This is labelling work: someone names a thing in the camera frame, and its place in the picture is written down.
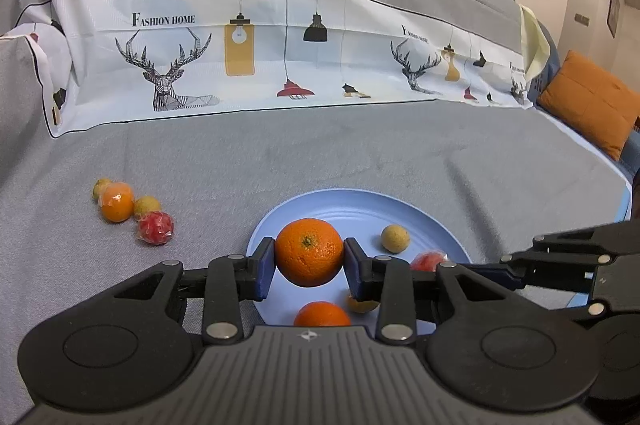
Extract bare orange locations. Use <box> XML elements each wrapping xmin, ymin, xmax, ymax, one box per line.
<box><xmin>275</xmin><ymin>218</ymin><xmax>345</xmax><ymax>288</ymax></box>
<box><xmin>293</xmin><ymin>301</ymin><xmax>353</xmax><ymax>328</ymax></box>

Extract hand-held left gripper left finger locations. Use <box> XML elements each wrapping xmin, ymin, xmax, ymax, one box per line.
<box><xmin>107</xmin><ymin>237</ymin><xmax>277</xmax><ymax>346</ymax></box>

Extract cream cloth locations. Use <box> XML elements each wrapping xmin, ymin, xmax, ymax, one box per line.
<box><xmin>520</xmin><ymin>5</ymin><xmax>551</xmax><ymax>81</ymax></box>

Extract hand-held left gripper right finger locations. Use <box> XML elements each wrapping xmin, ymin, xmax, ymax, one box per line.
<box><xmin>344</xmin><ymin>237</ymin><xmax>511</xmax><ymax>346</ymax></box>

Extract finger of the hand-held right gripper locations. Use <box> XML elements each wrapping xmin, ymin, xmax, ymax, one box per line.
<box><xmin>532</xmin><ymin>222</ymin><xmax>640</xmax><ymax>258</ymax></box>
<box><xmin>470</xmin><ymin>253</ymin><xmax>621</xmax><ymax>296</ymax></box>

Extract orange cushion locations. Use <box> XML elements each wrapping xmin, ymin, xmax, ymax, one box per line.
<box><xmin>536</xmin><ymin>50</ymin><xmax>640</xmax><ymax>162</ymax></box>

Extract plastic-wrapped orange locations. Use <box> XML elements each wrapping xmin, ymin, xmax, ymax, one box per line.
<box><xmin>99</xmin><ymin>182</ymin><xmax>136</xmax><ymax>224</ymax></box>
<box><xmin>346</xmin><ymin>295</ymin><xmax>381</xmax><ymax>315</ymax></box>

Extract plastic-wrapped red fruit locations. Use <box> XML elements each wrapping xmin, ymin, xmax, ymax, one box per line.
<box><xmin>410</xmin><ymin>251</ymin><xmax>447</xmax><ymax>271</ymax></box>
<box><xmin>138</xmin><ymin>211</ymin><xmax>176</xmax><ymax>247</ymax></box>

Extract grey printed sofa cover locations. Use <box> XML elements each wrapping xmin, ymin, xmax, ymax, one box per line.
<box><xmin>0</xmin><ymin>0</ymin><xmax>636</xmax><ymax>425</ymax></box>

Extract blue plate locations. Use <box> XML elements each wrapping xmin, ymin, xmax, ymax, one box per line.
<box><xmin>246</xmin><ymin>189</ymin><xmax>473</xmax><ymax>337</ymax></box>

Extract framed wall picture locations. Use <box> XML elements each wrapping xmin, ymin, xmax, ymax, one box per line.
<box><xmin>606</xmin><ymin>0</ymin><xmax>621</xmax><ymax>38</ymax></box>

